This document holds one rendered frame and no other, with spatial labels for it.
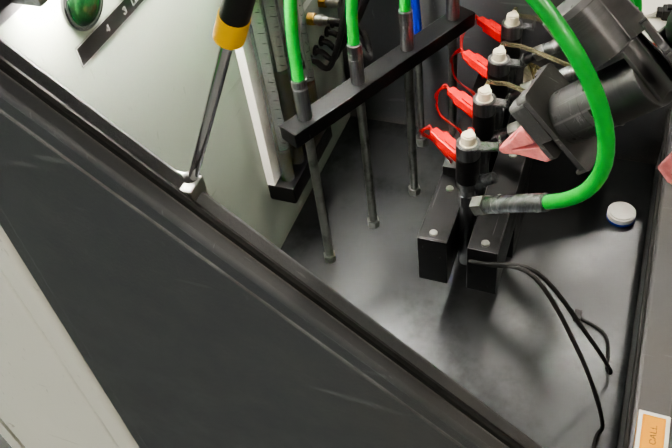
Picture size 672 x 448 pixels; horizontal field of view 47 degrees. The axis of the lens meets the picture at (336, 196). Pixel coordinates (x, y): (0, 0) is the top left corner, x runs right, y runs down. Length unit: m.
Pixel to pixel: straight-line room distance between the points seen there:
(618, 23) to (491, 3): 0.44
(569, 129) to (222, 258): 0.38
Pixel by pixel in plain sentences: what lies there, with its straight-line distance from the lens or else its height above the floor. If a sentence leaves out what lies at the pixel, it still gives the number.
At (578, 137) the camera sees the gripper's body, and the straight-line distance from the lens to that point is 0.80.
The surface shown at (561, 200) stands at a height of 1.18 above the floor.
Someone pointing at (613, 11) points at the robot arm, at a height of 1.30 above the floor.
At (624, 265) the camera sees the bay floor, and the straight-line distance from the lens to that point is 1.15.
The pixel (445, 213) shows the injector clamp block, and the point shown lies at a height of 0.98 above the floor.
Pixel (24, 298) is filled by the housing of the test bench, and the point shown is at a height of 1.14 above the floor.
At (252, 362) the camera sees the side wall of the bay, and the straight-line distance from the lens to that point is 0.69.
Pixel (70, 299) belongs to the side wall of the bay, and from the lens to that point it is 0.76.
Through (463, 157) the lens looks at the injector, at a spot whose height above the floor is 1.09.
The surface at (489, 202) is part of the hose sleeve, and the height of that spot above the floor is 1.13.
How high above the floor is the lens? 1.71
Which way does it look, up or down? 46 degrees down
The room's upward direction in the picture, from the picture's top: 9 degrees counter-clockwise
